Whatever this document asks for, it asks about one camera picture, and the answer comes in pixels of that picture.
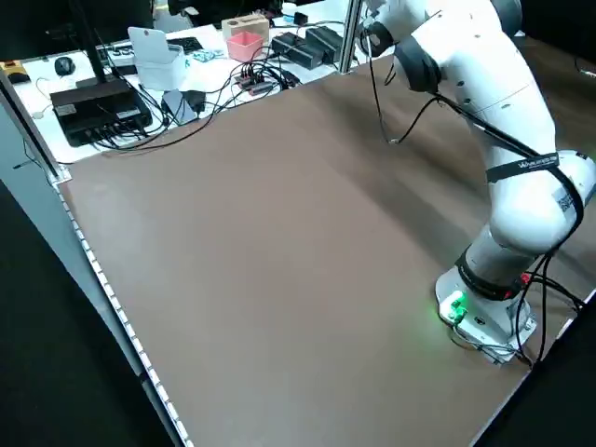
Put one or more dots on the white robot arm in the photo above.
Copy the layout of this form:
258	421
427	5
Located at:
489	70

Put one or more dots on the black power supply box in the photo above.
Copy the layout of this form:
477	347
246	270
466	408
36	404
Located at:
326	36
298	49

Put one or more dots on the pink plastic box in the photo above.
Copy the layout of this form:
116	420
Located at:
242	49

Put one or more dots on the small black box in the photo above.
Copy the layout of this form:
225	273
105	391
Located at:
301	19

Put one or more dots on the usb hub with plugs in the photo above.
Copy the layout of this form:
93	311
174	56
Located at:
253	86

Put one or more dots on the black plug adapter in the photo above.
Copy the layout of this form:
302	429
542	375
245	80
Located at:
195	98

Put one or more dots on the dark phone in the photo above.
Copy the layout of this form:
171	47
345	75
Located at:
177	109

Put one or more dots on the teal patterned packet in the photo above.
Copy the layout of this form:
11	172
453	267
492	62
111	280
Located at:
203	56

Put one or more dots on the white ribbed edge strip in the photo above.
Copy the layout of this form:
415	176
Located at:
118	307

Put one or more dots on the wooden block holder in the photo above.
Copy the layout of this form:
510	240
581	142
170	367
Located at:
251	28

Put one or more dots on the white plastic container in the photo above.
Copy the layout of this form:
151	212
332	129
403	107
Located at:
156	70

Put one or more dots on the small black keyboard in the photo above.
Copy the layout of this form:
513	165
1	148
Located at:
186	44

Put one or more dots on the black power strip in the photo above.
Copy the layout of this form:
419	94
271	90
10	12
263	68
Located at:
118	58

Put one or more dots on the black monitor stand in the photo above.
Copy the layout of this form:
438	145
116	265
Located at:
97	60

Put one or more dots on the black computer mouse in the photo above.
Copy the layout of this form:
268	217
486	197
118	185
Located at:
64	66

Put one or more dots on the yellow black device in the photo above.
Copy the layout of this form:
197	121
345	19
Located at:
11	70

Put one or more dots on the aluminium post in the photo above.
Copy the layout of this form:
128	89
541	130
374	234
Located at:
351	28

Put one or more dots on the black network switch box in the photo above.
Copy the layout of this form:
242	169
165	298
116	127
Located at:
93	104

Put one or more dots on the grey aluminium frame rail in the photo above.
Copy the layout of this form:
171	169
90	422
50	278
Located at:
56	173

